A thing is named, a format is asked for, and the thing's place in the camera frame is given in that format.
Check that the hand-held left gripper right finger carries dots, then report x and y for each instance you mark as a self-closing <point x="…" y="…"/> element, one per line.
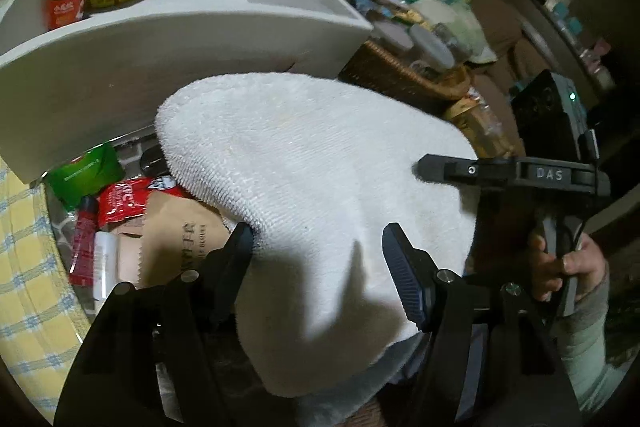
<point x="405" y="277"/>

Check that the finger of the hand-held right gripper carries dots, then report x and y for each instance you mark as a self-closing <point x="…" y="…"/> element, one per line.
<point x="460" y="170"/>

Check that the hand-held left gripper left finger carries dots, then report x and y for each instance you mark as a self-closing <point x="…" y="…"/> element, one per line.
<point x="232" y="257"/>

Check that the white towel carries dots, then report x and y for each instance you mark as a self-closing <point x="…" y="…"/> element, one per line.
<point x="310" y="167"/>

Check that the white storage box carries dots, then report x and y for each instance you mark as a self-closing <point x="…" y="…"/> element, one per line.
<point x="150" y="52"/>

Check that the red jar with gold lid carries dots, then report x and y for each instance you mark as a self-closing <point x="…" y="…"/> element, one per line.
<point x="65" y="9"/>

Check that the person's right forearm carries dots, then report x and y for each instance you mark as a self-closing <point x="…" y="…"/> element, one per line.
<point x="585" y="352"/>

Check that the yellow checked cloth desktop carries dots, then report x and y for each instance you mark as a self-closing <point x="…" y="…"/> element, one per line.
<point x="30" y="267"/>

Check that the person's right hand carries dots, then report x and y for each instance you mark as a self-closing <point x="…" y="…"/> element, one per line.
<point x="590" y="264"/>

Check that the brown paper packet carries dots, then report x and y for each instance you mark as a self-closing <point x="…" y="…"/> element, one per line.
<point x="175" y="242"/>

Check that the brown sofa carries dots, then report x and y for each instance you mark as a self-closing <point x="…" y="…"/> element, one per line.
<point x="505" y="27"/>

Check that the wicker basket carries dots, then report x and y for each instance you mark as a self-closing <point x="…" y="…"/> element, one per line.
<point x="395" y="77"/>

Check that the red sauce packet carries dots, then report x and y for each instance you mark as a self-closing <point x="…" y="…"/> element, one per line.
<point x="122" y="202"/>

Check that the clear jar grey lid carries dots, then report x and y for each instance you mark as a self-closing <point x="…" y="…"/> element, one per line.
<point x="432" y="49"/>

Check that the white tube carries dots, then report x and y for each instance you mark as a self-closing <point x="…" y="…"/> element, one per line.
<point x="104" y="262"/>

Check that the pale green cloth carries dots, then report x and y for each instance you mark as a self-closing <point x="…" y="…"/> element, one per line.
<point x="450" y="22"/>

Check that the red tube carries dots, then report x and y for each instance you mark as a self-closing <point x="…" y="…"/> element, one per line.
<point x="84" y="237"/>

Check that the green packet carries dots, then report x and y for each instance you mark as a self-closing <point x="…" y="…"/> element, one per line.
<point x="85" y="174"/>

